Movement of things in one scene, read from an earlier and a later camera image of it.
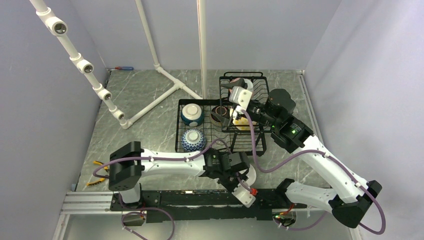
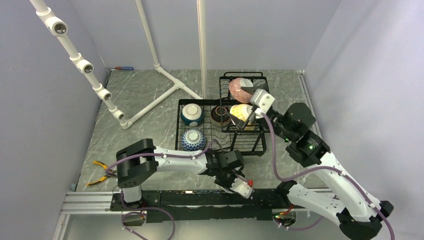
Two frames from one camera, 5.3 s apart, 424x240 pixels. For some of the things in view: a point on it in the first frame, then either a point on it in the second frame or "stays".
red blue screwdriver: (124, 68) stays
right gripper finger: (225, 121) → (241, 124)
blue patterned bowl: (193, 140) stays
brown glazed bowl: (223, 111) stays
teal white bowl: (192, 115) stays
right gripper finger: (240, 82) → (251, 89)
